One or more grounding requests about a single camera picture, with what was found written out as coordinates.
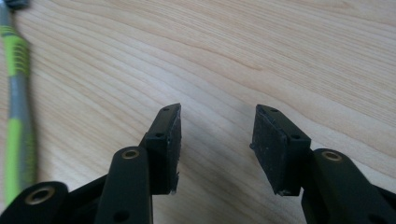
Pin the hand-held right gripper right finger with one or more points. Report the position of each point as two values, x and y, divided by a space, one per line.
274 149

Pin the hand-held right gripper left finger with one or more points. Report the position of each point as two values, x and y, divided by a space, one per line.
163 149

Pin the green and grey toothbrush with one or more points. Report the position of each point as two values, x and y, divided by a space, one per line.
17 93

